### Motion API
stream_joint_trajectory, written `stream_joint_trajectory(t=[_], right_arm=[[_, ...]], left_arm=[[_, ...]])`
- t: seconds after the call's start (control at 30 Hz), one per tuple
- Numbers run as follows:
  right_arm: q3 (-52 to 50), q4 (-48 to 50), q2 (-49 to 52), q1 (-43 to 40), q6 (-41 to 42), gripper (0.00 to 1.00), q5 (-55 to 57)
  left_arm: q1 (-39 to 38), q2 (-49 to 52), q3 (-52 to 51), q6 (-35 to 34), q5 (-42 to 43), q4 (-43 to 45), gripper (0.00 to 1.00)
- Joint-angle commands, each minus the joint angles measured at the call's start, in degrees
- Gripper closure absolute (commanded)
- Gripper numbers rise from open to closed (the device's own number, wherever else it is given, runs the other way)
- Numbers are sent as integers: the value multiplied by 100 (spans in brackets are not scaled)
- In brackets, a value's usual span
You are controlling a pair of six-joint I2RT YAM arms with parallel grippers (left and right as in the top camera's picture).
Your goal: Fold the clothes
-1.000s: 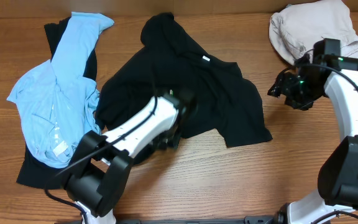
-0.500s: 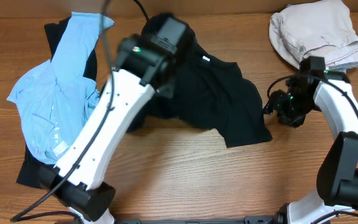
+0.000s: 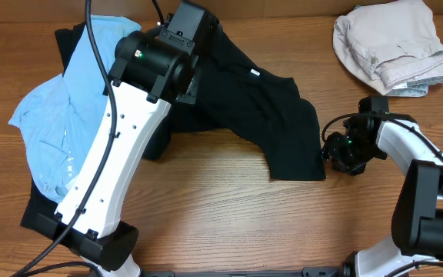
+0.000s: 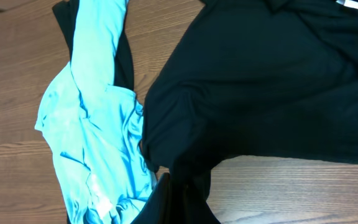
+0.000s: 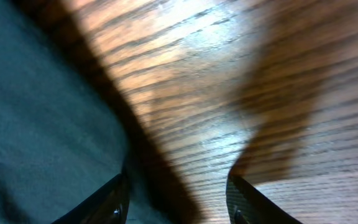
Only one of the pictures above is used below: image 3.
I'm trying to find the black t-shirt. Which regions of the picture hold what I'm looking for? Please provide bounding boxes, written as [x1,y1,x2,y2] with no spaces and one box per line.
[143,28,326,181]

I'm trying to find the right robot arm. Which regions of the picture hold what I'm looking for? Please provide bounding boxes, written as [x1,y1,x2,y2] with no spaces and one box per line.
[321,96,443,276]

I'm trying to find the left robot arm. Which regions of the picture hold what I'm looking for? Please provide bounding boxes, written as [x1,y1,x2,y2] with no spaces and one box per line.
[22,1,219,276]

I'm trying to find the folded beige trousers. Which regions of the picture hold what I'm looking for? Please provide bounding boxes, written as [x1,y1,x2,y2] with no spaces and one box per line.
[332,1,443,97]

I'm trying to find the light blue shirt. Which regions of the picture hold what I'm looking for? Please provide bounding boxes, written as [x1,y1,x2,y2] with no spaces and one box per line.
[7,14,142,204]

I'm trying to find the black garment under pile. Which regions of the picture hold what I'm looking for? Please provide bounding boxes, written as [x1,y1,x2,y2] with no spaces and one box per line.
[20,22,85,240]

